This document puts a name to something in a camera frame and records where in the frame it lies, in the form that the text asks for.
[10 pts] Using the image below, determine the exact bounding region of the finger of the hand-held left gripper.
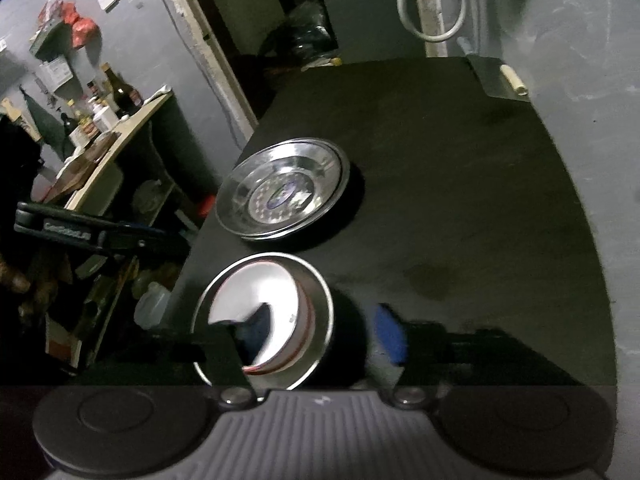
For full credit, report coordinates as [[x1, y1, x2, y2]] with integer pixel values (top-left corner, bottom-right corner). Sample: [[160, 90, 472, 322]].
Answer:
[[117, 222, 168, 237], [102, 232, 193, 263]]

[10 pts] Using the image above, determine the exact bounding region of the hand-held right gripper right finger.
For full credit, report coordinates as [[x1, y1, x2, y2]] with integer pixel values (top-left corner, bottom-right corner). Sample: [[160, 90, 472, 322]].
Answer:
[[374, 304, 593, 405]]

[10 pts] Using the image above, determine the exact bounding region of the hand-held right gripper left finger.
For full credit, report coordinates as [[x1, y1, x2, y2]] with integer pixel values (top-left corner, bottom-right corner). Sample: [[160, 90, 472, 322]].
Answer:
[[95, 302, 275, 407]]

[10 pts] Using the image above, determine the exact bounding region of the white ceramic bowl red pattern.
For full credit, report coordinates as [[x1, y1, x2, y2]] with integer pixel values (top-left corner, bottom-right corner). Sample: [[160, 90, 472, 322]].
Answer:
[[205, 261, 318, 376]]

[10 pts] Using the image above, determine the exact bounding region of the stainless steel bowl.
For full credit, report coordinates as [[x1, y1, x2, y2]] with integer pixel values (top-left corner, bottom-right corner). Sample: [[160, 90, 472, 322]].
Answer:
[[191, 254, 335, 392]]

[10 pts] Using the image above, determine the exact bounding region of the stainless steel plate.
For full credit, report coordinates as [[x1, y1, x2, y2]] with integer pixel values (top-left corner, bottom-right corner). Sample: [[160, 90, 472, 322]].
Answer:
[[215, 137, 351, 242]]

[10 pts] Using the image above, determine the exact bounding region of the white plastic jug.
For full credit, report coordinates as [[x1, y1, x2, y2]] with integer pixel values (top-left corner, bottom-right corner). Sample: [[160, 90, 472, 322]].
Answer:
[[134, 282, 174, 332]]

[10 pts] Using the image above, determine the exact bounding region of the wooden shelf unit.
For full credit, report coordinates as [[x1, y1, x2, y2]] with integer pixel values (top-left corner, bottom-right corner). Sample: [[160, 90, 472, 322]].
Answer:
[[30, 90, 177, 213]]

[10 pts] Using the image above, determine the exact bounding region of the cluster of small condiment bottles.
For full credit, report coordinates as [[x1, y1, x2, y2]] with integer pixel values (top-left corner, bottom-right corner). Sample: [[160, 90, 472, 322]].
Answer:
[[57, 77, 121, 150]]

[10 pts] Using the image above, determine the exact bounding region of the tall dark glass bottle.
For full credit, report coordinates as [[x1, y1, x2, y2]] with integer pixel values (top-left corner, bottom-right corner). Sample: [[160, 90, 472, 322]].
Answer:
[[112, 62, 144, 117]]

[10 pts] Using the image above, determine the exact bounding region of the red plastic bag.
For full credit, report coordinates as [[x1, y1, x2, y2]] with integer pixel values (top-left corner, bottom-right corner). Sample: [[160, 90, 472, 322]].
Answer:
[[45, 0, 99, 49]]

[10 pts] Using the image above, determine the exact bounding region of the black plastic bag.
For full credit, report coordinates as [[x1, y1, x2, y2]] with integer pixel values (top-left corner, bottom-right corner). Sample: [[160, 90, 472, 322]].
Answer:
[[260, 2, 337, 68]]

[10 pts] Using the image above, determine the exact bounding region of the thin white power cable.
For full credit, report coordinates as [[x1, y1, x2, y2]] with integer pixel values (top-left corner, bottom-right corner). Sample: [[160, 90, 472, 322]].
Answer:
[[145, 0, 242, 147]]

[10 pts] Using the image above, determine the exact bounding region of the cleaver with cream handle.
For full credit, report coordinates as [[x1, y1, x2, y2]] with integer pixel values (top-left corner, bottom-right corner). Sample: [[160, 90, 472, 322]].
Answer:
[[457, 35, 530, 102]]

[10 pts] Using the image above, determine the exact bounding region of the white flexible hose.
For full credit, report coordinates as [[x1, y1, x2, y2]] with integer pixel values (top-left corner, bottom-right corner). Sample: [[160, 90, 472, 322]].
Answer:
[[396, 0, 468, 44]]

